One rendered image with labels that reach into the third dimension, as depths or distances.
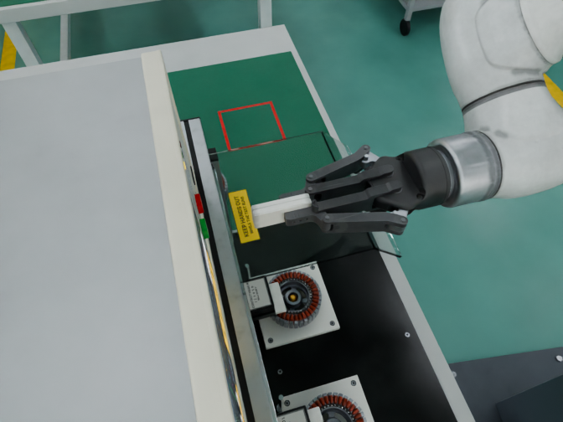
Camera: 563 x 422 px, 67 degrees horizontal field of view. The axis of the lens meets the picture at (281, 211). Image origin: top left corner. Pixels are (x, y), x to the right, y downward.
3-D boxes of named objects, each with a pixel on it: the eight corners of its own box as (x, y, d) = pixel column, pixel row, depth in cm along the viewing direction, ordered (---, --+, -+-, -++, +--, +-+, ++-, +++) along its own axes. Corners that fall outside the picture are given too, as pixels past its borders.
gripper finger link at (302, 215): (323, 209, 52) (332, 229, 50) (284, 218, 51) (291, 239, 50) (324, 203, 51) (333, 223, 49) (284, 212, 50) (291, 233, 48)
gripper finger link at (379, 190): (392, 197, 54) (396, 205, 54) (308, 218, 53) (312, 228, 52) (399, 177, 51) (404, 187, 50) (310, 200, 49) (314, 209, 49)
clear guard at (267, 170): (348, 147, 80) (352, 124, 75) (401, 257, 67) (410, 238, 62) (173, 184, 75) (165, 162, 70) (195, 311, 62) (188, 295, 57)
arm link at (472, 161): (448, 162, 61) (410, 171, 60) (472, 115, 53) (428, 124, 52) (482, 213, 56) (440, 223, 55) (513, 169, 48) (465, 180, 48)
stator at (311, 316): (310, 270, 90) (312, 263, 87) (327, 321, 84) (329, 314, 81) (259, 284, 89) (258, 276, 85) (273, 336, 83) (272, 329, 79)
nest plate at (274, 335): (315, 264, 93) (316, 260, 91) (339, 329, 84) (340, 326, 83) (248, 280, 90) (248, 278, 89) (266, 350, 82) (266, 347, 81)
